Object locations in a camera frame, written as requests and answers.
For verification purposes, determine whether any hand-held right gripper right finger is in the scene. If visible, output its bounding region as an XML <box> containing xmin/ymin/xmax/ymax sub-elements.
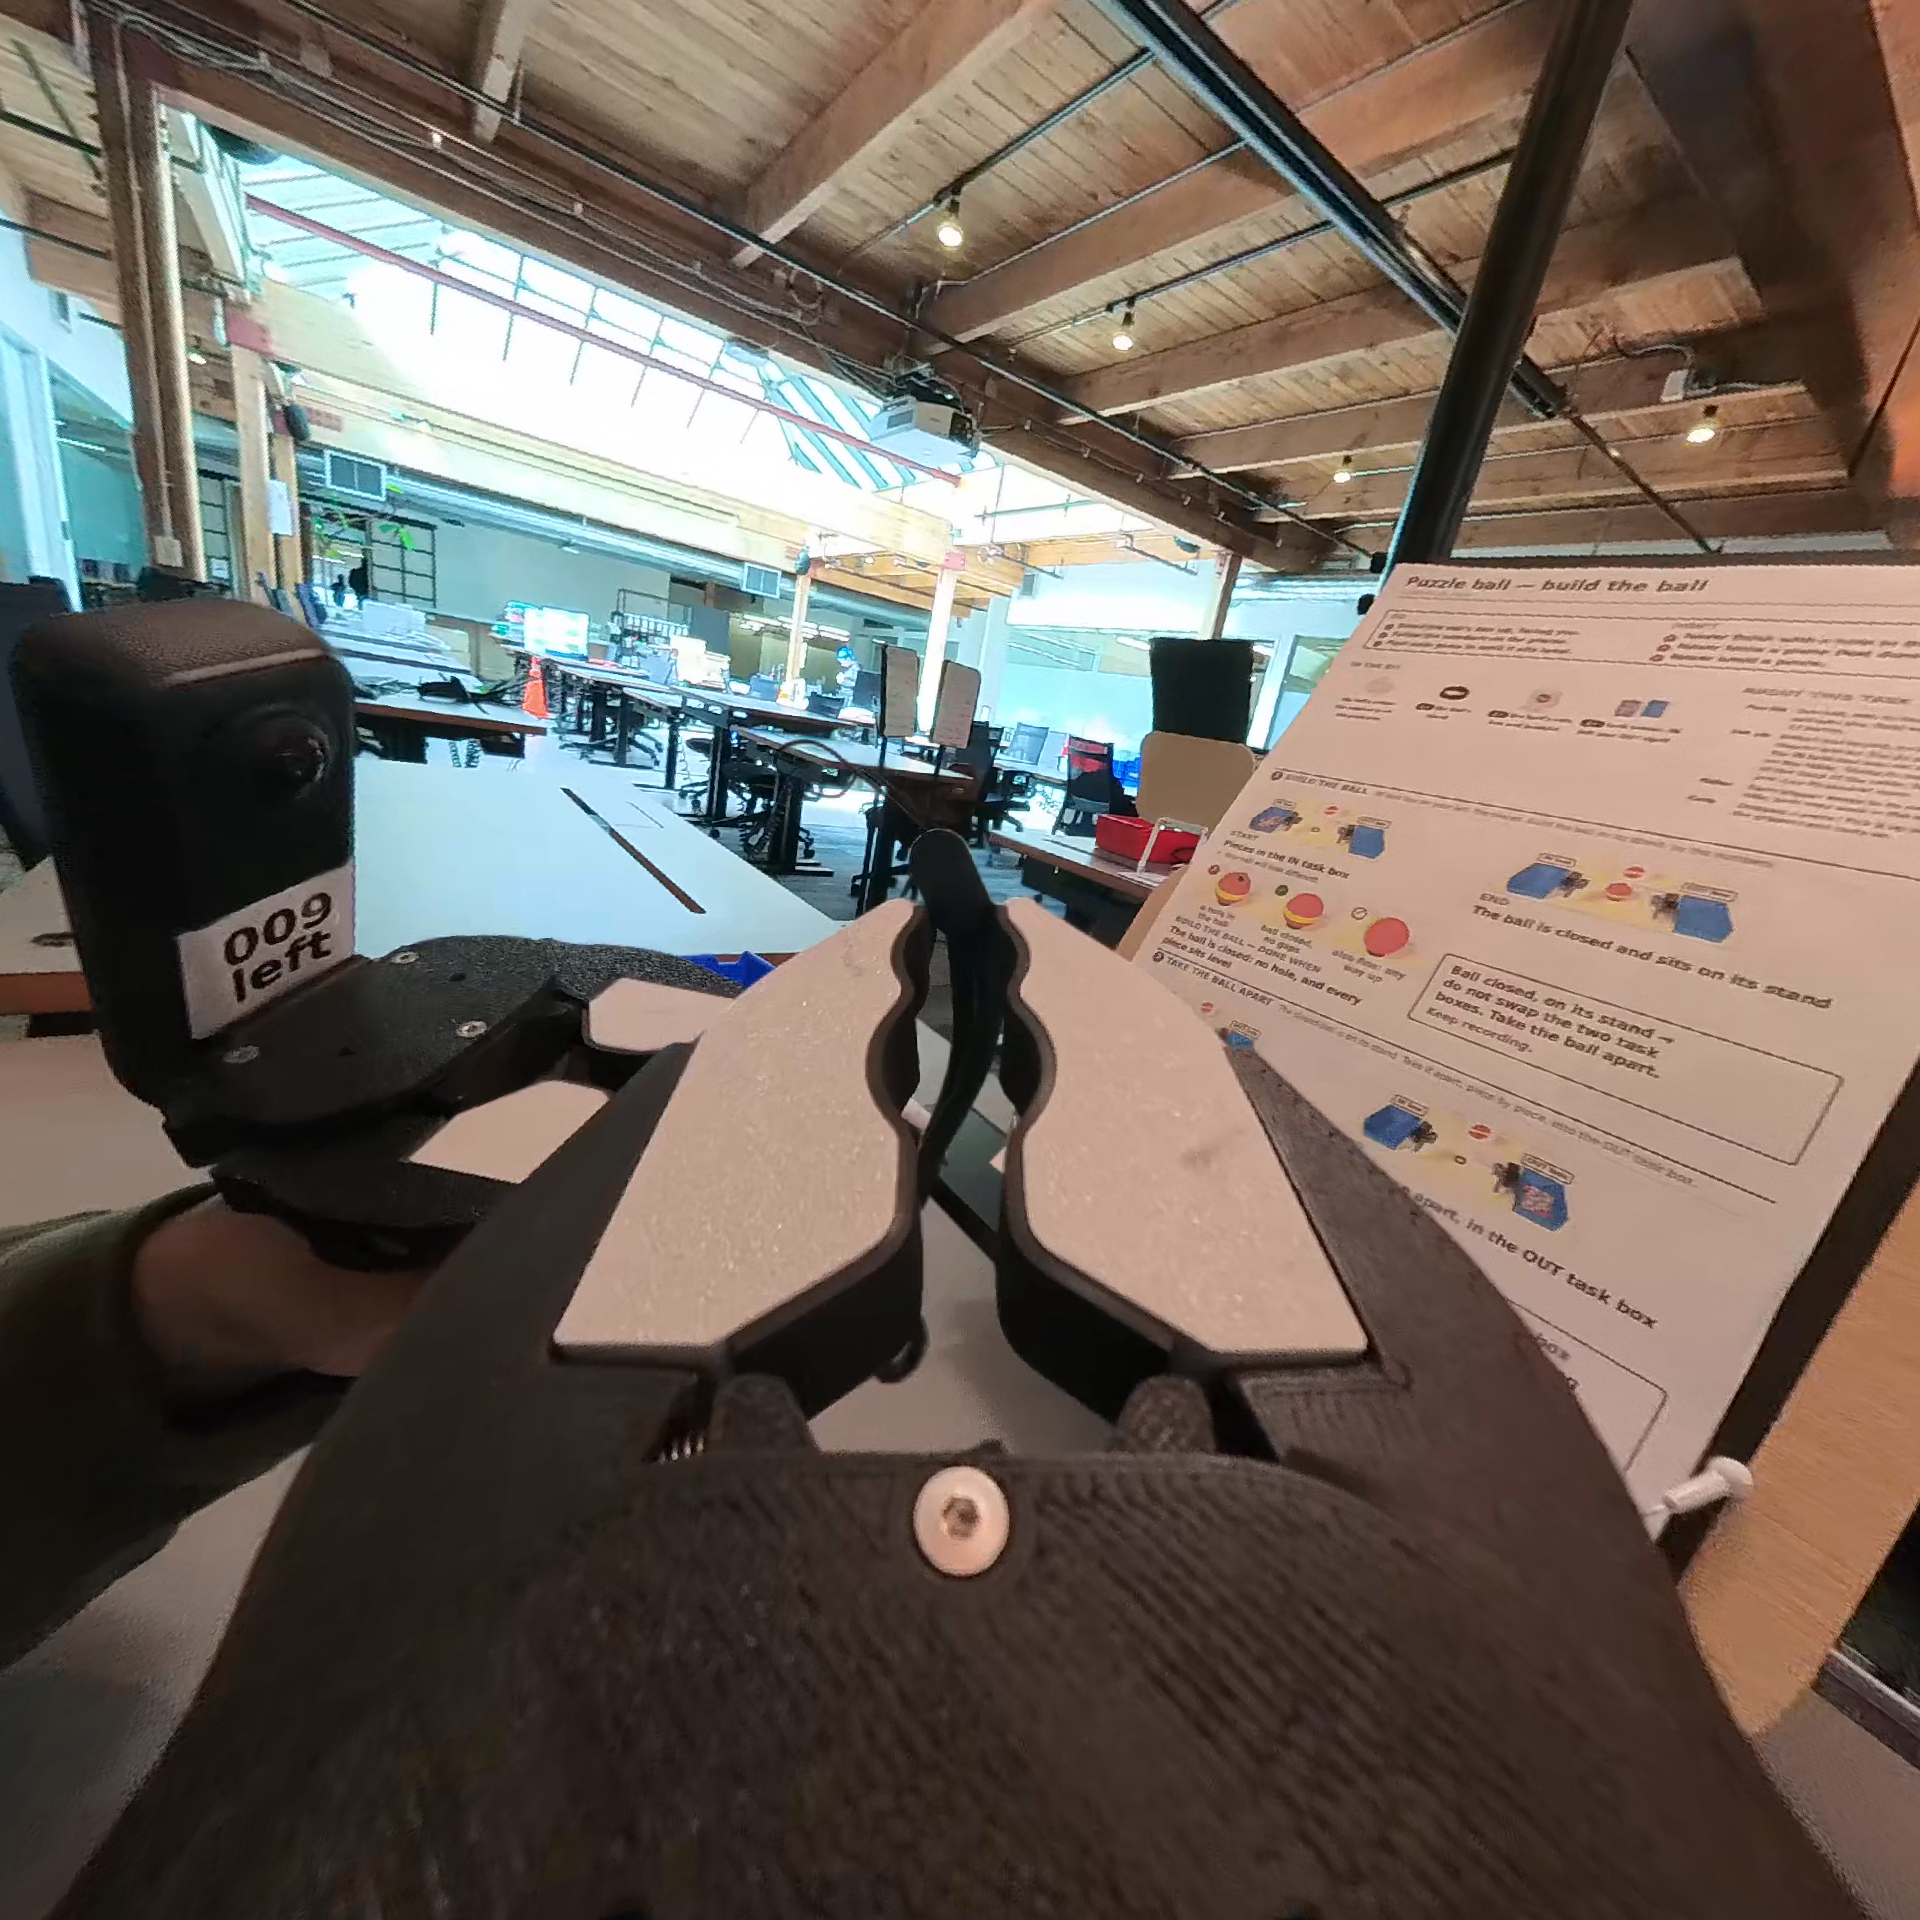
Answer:
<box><xmin>995</xmin><ymin>897</ymin><xmax>1374</xmax><ymax>1384</ymax></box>

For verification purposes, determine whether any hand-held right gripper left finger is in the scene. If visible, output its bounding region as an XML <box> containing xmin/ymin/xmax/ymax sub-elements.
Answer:
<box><xmin>550</xmin><ymin>897</ymin><xmax>935</xmax><ymax>1379</ymax></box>

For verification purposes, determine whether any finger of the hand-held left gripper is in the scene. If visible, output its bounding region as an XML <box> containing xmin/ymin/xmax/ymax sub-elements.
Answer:
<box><xmin>583</xmin><ymin>973</ymin><xmax>788</xmax><ymax>1057</ymax></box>
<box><xmin>407</xmin><ymin>1078</ymin><xmax>614</xmax><ymax>1191</ymax></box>

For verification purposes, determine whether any person's left hand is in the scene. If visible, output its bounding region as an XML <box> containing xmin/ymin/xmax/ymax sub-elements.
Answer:
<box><xmin>133</xmin><ymin>1195</ymin><xmax>459</xmax><ymax>1379</ymax></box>

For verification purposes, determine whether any beige chair back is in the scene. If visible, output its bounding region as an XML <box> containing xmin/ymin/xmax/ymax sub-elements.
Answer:
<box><xmin>1137</xmin><ymin>729</ymin><xmax>1262</xmax><ymax>831</ymax></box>

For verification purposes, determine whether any white printed instruction sheet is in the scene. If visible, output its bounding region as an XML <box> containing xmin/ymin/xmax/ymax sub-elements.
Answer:
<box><xmin>1122</xmin><ymin>560</ymin><xmax>1920</xmax><ymax>1507</ymax></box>

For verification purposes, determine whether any black cylindrical bin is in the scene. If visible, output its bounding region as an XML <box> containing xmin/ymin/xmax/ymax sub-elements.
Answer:
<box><xmin>1148</xmin><ymin>637</ymin><xmax>1260</xmax><ymax>747</ymax></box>

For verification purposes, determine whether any white plastic peg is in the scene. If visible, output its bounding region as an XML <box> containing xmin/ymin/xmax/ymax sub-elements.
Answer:
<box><xmin>1638</xmin><ymin>1457</ymin><xmax>1753</xmax><ymax>1543</ymax></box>

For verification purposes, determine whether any white ceiling projector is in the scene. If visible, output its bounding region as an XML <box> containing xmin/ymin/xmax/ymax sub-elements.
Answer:
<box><xmin>866</xmin><ymin>383</ymin><xmax>987</xmax><ymax>480</ymax></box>

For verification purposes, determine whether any wooden easel board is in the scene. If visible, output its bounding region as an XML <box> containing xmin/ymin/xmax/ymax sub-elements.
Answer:
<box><xmin>1677</xmin><ymin>1184</ymin><xmax>1920</xmax><ymax>1739</ymax></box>

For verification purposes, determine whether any black stand pole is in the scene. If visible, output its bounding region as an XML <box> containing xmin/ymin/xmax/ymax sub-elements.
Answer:
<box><xmin>1377</xmin><ymin>0</ymin><xmax>1641</xmax><ymax>578</ymax></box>

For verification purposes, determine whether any black ceiling rail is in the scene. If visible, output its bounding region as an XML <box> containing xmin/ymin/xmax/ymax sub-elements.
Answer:
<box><xmin>1102</xmin><ymin>0</ymin><xmax>1578</xmax><ymax>425</ymax></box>

